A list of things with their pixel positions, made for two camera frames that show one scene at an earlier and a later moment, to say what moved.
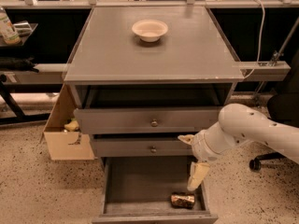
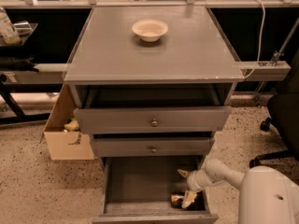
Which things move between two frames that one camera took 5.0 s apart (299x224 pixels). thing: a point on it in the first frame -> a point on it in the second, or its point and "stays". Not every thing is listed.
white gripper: [200, 147] -> [193, 181]
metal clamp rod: [278, 54] stays
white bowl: [149, 30] stays
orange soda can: [185, 201] stays
